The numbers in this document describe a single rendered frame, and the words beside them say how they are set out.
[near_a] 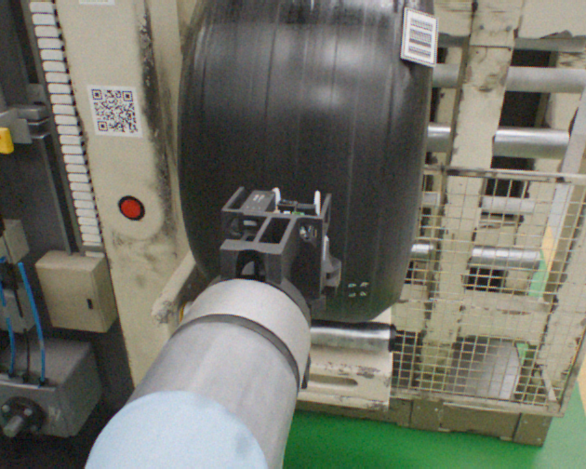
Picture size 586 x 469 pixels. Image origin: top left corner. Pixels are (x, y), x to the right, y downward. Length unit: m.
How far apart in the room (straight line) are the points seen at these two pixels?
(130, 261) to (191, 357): 0.72
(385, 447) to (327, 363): 1.04
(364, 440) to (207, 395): 1.67
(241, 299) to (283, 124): 0.32
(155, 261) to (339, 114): 0.48
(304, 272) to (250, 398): 0.16
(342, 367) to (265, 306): 0.58
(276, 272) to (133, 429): 0.13
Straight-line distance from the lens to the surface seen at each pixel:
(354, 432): 1.91
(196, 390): 0.23
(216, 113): 0.60
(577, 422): 2.15
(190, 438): 0.21
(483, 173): 1.24
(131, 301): 1.02
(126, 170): 0.88
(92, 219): 0.97
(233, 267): 0.32
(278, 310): 0.29
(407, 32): 0.62
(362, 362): 0.87
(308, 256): 0.37
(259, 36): 0.62
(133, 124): 0.84
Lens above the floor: 1.46
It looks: 30 degrees down
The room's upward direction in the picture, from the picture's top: straight up
